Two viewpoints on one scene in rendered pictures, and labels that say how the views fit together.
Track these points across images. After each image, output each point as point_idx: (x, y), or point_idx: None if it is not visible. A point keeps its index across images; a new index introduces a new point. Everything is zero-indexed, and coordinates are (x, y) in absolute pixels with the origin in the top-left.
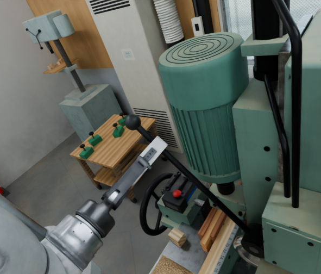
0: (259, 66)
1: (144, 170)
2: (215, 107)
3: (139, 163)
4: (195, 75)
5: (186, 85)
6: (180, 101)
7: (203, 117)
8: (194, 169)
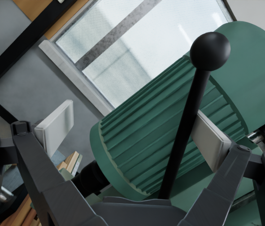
0: None
1: (68, 130)
2: (248, 132)
3: (259, 167)
4: None
5: None
6: (249, 98)
7: (236, 132)
8: (118, 168)
